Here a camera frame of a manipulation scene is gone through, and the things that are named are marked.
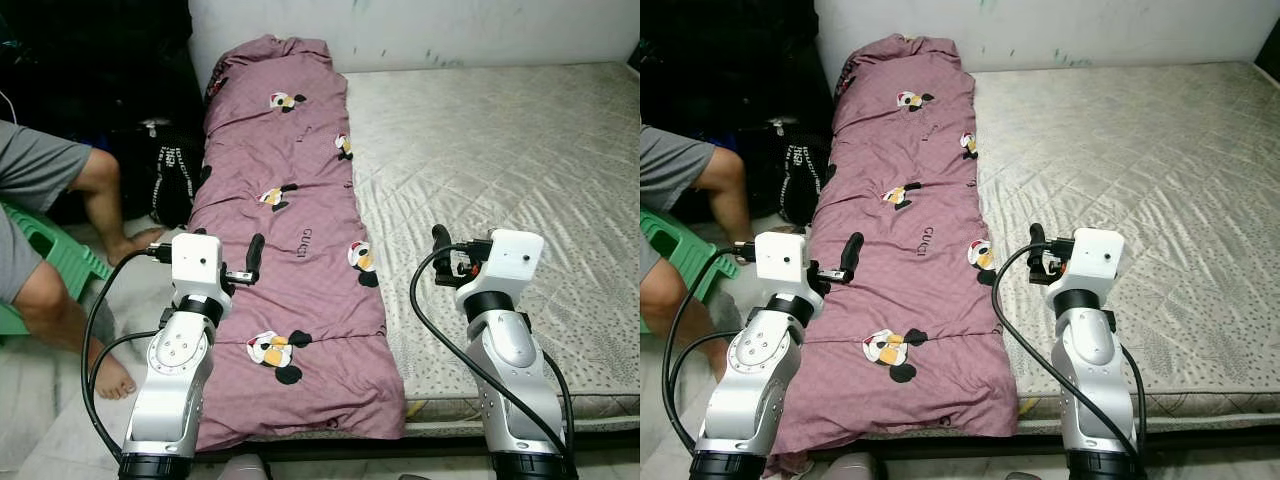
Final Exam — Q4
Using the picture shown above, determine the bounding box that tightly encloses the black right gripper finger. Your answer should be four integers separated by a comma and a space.
1027, 223, 1050, 287
432, 224, 455, 289

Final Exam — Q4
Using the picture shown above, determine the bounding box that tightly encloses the white quilted mattress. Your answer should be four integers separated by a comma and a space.
335, 62, 641, 423
965, 62, 1280, 423

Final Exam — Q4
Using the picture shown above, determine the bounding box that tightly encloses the purple cartoon print quilt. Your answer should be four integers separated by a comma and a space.
185, 34, 407, 453
770, 34, 1022, 473

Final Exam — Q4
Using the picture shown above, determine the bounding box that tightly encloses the black bag with white print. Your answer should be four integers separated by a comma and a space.
770, 117, 837, 227
140, 117, 212, 230

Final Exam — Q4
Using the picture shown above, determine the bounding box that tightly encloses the green plastic stool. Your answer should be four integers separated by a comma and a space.
640, 204, 742, 337
0, 199, 115, 337

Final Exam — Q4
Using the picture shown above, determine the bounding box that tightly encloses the spotted fabric bed base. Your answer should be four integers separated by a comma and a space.
808, 414, 1280, 463
190, 414, 641, 464

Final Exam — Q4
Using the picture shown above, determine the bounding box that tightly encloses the seated person in grey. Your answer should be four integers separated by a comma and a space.
0, 118, 167, 402
640, 125, 759, 387

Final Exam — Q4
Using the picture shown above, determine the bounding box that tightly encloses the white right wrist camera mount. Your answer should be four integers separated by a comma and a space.
455, 229, 547, 312
1045, 227, 1127, 307

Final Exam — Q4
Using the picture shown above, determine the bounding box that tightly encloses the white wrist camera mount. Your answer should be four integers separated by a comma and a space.
455, 229, 547, 312
754, 231, 810, 302
169, 231, 224, 302
1045, 227, 1127, 307

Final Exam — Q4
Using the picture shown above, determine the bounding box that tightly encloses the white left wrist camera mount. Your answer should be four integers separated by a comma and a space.
169, 231, 224, 302
754, 231, 810, 302

